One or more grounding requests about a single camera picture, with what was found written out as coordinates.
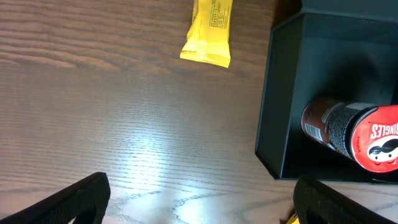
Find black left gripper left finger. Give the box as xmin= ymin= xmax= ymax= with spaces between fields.
xmin=1 ymin=172 xmax=111 ymax=224

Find black open gift box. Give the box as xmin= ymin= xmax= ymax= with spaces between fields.
xmin=255 ymin=0 xmax=397 ymax=184

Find dark red Pringles can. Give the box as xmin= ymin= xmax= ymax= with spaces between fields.
xmin=301 ymin=100 xmax=397 ymax=173

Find long yellow snack packet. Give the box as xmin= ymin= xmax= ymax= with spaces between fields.
xmin=180 ymin=0 xmax=233 ymax=68

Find small yellow snack packet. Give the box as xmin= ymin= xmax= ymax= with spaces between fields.
xmin=285 ymin=214 xmax=300 ymax=224

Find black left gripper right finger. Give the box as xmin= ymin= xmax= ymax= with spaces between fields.
xmin=293 ymin=177 xmax=395 ymax=224

